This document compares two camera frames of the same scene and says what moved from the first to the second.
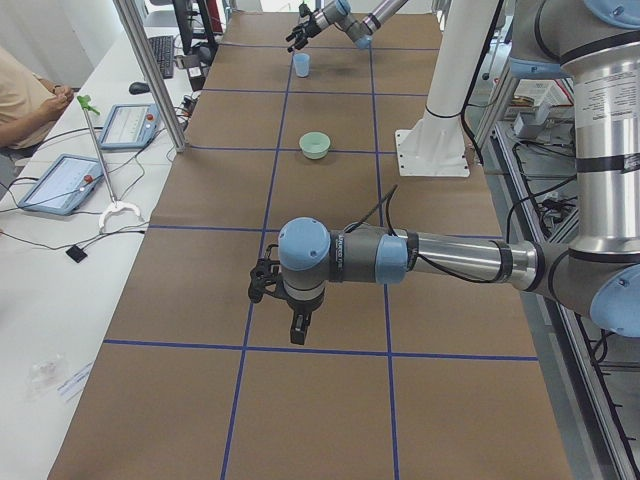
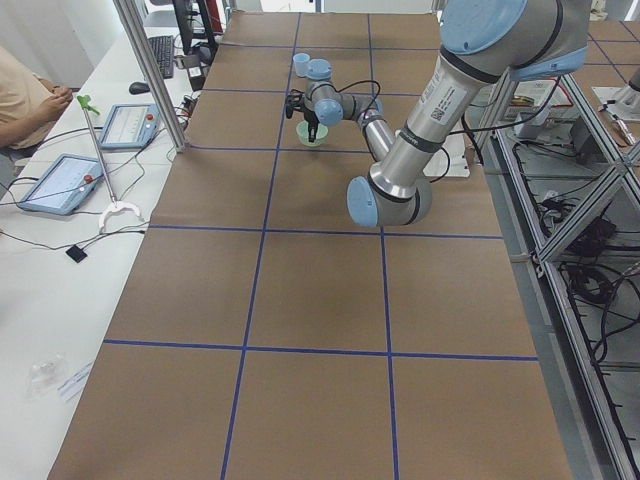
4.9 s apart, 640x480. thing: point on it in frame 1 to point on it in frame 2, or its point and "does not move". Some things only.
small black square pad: (76, 253) does not move
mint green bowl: (314, 145) to (302, 129)
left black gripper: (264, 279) to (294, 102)
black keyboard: (163, 49) does not move
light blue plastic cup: (302, 64) does not move
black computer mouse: (138, 87) does not move
